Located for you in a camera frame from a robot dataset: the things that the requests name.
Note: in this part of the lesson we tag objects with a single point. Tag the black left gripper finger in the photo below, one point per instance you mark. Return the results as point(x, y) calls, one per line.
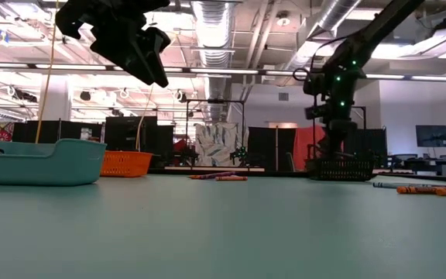
point(159, 50)
point(124, 52)

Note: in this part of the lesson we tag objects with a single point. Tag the black table edge rail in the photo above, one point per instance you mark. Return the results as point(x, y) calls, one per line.
point(159, 171)

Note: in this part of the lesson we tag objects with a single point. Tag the low black partition panel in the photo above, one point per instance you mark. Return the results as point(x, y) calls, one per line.
point(52, 131)

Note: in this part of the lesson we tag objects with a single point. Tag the black plastic mesh basket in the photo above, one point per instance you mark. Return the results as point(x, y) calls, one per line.
point(341, 170)

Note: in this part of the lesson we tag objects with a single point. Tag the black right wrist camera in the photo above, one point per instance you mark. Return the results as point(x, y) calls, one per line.
point(316, 112)

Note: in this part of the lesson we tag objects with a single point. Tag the small black robot rig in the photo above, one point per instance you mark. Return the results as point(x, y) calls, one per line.
point(186, 157)

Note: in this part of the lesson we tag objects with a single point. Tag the ribbed silver ceiling duct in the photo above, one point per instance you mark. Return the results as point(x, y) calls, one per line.
point(213, 35)

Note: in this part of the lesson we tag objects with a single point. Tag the grey rectangular ceiling duct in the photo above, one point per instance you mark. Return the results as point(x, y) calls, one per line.
point(397, 33)

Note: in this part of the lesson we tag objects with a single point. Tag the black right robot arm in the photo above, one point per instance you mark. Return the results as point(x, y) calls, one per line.
point(378, 27)

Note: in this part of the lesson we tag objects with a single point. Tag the orange red hanging cloth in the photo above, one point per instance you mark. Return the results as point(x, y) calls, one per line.
point(304, 143)

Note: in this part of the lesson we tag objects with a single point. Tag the long ceiling light bar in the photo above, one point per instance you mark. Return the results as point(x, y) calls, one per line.
point(223, 71)

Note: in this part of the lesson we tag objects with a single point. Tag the white leaf patterned cloth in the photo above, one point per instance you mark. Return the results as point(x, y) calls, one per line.
point(217, 143)

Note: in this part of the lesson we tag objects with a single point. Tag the teal plastic bin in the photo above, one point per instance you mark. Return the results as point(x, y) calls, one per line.
point(33, 166)

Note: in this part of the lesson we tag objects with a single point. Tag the purple crayon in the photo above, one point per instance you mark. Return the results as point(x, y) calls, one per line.
point(219, 174)

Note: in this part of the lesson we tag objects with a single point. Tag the dark computer monitor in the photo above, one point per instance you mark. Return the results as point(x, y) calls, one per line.
point(434, 135)

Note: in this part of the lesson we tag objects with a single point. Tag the small white container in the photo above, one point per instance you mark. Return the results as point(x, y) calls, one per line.
point(86, 133)

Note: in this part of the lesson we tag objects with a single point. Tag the smooth silver ceiling duct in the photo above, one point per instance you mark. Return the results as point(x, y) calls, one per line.
point(335, 15)

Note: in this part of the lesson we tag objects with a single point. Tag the tall black partition panel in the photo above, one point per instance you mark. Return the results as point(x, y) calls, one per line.
point(126, 133)

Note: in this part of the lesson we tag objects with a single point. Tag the orange plastic basket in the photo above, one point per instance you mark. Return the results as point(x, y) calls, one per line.
point(124, 164)

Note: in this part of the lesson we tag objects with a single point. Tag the small black green robot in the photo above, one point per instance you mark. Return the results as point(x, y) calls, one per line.
point(239, 155)

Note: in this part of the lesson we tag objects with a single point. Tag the white pillar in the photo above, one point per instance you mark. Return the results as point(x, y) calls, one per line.
point(58, 104)

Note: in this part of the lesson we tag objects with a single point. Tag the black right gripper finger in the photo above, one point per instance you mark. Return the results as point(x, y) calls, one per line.
point(339, 143)

